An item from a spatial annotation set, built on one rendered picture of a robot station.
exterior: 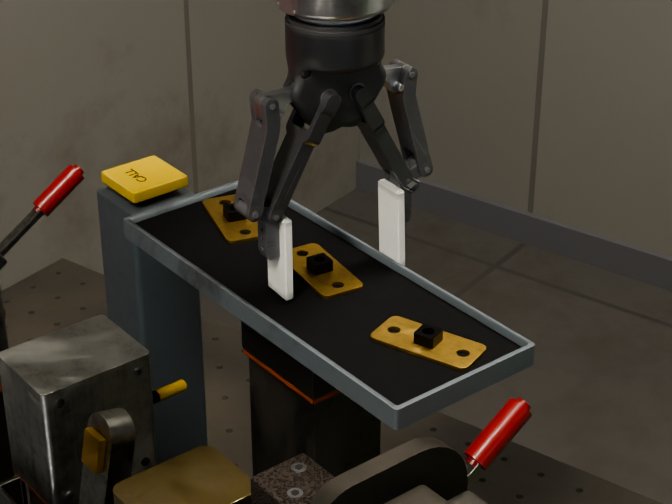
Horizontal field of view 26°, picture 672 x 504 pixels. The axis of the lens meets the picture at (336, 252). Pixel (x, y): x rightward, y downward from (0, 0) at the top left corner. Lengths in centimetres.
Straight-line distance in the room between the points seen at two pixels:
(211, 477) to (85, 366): 15
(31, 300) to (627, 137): 176
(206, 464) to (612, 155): 246
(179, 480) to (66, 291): 103
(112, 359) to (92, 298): 90
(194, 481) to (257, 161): 24
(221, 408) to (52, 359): 66
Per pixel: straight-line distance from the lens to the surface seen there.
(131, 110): 314
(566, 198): 359
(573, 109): 349
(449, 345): 110
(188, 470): 111
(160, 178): 136
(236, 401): 185
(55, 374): 118
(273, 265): 116
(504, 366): 109
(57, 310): 207
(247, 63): 341
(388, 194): 118
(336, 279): 118
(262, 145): 109
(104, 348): 121
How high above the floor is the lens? 176
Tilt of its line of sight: 29 degrees down
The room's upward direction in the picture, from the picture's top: straight up
